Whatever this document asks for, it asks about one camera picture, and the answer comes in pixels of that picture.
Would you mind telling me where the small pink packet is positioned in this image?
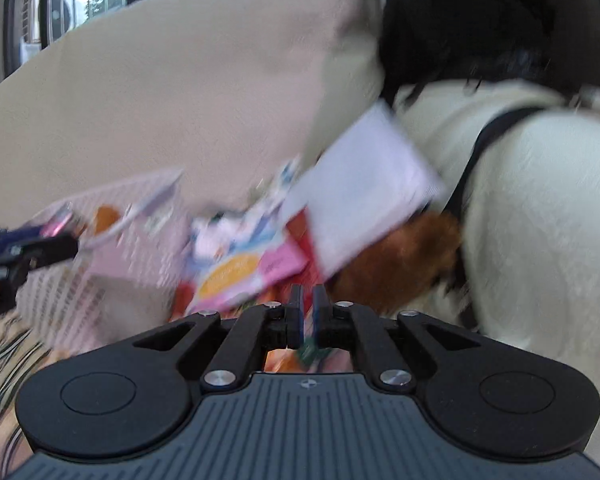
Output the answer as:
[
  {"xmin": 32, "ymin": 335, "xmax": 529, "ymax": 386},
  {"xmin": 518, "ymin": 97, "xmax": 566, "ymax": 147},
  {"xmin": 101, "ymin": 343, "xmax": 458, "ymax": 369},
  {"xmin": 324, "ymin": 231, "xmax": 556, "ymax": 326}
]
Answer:
[{"xmin": 40, "ymin": 205, "xmax": 81, "ymax": 237}]

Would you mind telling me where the white wet wipes pack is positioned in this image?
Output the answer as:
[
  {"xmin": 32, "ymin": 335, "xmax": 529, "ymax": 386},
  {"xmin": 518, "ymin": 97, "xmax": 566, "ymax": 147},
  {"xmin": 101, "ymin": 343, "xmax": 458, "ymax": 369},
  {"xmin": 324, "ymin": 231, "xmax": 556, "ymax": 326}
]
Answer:
[{"xmin": 279, "ymin": 102, "xmax": 446, "ymax": 278}]

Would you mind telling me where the small orange snack packet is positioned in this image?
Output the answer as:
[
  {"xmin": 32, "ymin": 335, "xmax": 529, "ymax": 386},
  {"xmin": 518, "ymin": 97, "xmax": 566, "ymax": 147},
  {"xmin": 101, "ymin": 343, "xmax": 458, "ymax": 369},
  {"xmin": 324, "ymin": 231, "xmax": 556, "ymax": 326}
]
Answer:
[{"xmin": 264, "ymin": 339, "xmax": 353, "ymax": 374}]

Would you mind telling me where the pink orange snack bag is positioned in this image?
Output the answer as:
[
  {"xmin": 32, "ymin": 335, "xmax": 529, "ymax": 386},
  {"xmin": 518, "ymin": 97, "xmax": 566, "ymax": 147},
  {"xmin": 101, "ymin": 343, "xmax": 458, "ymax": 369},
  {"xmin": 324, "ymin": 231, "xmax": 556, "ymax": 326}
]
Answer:
[{"xmin": 184, "ymin": 232, "xmax": 306, "ymax": 315}]

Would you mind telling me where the striped blanket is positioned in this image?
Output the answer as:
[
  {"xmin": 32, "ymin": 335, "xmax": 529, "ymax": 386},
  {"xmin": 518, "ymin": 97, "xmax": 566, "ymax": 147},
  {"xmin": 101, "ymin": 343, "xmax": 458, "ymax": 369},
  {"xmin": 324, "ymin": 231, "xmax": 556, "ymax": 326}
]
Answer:
[{"xmin": 0, "ymin": 312, "xmax": 72, "ymax": 479}]

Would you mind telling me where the orange cartoon box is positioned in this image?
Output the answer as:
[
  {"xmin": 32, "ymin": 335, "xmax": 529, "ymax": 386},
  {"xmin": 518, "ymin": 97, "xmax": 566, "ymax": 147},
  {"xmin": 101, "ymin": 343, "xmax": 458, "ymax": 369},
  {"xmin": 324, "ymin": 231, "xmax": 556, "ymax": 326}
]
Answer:
[{"xmin": 169, "ymin": 281, "xmax": 196, "ymax": 322}]

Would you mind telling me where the brown plush toy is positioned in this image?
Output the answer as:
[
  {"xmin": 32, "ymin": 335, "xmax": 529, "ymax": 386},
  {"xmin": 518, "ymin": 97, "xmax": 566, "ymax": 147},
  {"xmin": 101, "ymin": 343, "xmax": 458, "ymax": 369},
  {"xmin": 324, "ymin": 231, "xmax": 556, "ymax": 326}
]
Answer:
[{"xmin": 326, "ymin": 211, "xmax": 462, "ymax": 316}]

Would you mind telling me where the red floral packet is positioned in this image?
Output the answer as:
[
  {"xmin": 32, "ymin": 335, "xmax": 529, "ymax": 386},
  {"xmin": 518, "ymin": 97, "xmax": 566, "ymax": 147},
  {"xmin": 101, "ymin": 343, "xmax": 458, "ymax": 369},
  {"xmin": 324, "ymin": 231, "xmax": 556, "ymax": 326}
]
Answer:
[{"xmin": 279, "ymin": 208, "xmax": 324, "ymax": 316}]

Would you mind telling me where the white blue crumpled wrapper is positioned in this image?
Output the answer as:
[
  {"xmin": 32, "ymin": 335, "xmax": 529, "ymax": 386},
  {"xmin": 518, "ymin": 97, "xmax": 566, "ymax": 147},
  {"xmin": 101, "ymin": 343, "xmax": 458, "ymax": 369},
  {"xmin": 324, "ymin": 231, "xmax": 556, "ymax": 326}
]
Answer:
[{"xmin": 186, "ymin": 156, "xmax": 300, "ymax": 271}]

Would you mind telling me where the white perforated plastic basket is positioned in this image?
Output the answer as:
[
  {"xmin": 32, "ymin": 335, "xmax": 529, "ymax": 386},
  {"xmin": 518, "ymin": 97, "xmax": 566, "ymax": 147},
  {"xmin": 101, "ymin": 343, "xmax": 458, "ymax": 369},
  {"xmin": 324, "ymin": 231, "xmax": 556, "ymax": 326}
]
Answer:
[{"xmin": 17, "ymin": 168, "xmax": 188, "ymax": 352}]

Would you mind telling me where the cream textured cushion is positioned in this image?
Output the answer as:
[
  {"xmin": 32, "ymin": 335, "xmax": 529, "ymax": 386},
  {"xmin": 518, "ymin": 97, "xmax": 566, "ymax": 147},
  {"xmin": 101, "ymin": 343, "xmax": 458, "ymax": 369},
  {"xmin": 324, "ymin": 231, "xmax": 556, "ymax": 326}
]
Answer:
[{"xmin": 0, "ymin": 0, "xmax": 384, "ymax": 226}]

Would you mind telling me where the black backpack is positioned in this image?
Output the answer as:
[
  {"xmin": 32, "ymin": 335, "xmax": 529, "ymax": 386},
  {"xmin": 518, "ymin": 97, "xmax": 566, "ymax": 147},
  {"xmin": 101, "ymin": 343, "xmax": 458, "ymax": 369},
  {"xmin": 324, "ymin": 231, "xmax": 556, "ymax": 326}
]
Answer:
[{"xmin": 354, "ymin": 0, "xmax": 600, "ymax": 241}]

